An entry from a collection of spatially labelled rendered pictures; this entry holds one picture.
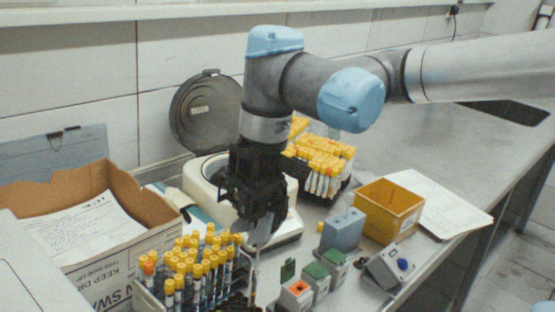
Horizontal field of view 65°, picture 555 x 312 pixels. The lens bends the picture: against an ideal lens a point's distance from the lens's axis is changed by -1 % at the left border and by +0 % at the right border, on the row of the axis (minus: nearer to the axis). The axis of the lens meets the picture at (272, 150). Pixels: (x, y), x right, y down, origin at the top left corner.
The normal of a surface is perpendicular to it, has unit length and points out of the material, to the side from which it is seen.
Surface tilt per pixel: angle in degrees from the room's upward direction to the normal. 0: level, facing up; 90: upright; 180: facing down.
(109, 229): 2
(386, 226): 90
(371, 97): 90
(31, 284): 0
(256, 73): 90
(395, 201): 90
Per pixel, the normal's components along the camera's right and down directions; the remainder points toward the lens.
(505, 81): -0.58, 0.58
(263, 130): -0.07, 0.43
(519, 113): -0.67, 0.25
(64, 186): 0.72, 0.34
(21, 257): 0.12, -0.89
